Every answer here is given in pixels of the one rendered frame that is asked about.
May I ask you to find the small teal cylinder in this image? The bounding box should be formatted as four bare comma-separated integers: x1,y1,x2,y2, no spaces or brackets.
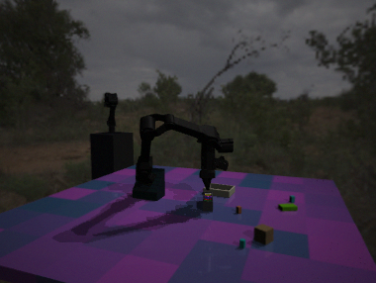
239,238,245,249

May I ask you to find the green flat block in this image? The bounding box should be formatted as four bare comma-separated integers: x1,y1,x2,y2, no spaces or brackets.
278,203,298,211

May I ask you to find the beige square tray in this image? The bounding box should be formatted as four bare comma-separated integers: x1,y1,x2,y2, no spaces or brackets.
203,183,235,198

